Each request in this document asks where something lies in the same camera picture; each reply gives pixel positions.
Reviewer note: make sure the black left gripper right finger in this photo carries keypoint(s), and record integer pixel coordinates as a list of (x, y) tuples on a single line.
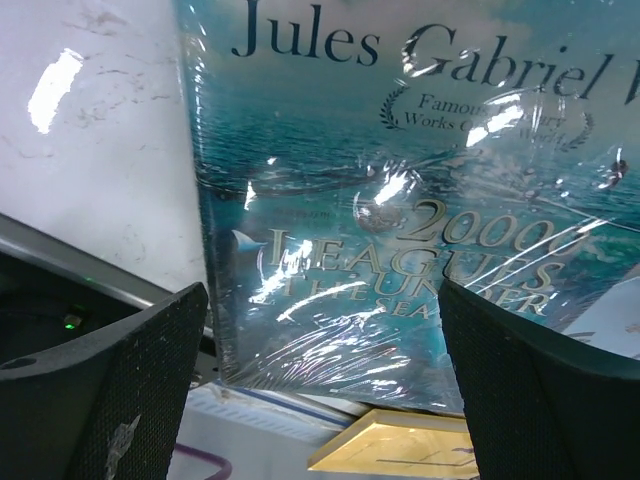
[(539, 404)]

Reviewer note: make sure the yellow file folder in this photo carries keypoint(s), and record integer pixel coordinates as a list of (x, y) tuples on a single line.
[(395, 443)]

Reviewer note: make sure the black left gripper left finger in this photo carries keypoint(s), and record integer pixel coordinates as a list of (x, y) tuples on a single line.
[(108, 404)]

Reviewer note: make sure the teal ocean cover book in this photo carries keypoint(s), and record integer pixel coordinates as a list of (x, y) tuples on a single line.
[(350, 156)]

